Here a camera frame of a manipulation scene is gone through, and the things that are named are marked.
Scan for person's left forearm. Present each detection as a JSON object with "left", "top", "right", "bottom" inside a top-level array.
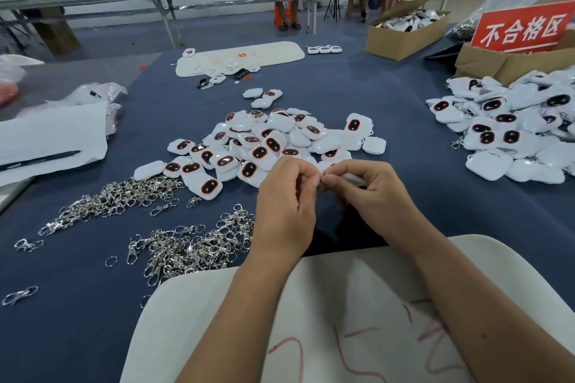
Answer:
[{"left": 175, "top": 248, "right": 311, "bottom": 383}]

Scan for flat brown cardboard box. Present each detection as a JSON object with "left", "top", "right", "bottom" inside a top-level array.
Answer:
[{"left": 453, "top": 32, "right": 575, "bottom": 86}]

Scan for open cardboard box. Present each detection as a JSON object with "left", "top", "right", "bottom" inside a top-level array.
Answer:
[{"left": 365, "top": 0, "right": 459, "bottom": 62}]

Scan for long white foam board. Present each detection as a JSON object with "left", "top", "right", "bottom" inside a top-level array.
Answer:
[{"left": 175, "top": 41, "right": 307, "bottom": 78}]

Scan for person's right forearm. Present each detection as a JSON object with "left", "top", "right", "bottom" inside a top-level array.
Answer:
[{"left": 408, "top": 226, "right": 575, "bottom": 383}]

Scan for black pen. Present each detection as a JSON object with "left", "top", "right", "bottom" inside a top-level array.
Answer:
[{"left": 0, "top": 150, "right": 84, "bottom": 172}]

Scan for white paper sheet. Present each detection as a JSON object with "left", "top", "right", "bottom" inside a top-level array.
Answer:
[{"left": 0, "top": 102, "right": 111, "bottom": 188}]

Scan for white foam board red marks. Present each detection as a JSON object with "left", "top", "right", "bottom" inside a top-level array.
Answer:
[{"left": 119, "top": 235, "right": 575, "bottom": 383}]

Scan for person's left hand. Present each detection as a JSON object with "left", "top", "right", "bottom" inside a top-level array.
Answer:
[{"left": 247, "top": 156, "right": 323, "bottom": 263}]

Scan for white plastic tag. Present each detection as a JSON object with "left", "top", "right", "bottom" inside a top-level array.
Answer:
[{"left": 341, "top": 172, "right": 370, "bottom": 188}]

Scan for white plastic bag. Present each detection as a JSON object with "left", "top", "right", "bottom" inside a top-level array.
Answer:
[{"left": 0, "top": 53, "right": 46, "bottom": 83}]

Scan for black tripod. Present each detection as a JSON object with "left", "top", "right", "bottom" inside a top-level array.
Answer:
[{"left": 323, "top": 0, "right": 344, "bottom": 23}]

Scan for red plastic stool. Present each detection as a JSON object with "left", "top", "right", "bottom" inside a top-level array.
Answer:
[{"left": 274, "top": 0, "right": 302, "bottom": 31}]

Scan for red sign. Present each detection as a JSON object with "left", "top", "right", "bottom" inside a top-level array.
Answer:
[{"left": 471, "top": 0, "right": 575, "bottom": 54}]

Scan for person's right hand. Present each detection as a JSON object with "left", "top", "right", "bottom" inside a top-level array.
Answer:
[{"left": 320, "top": 159, "right": 441, "bottom": 249}]

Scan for orange bag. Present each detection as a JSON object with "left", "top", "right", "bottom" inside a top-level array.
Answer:
[{"left": 0, "top": 82, "right": 21, "bottom": 110}]

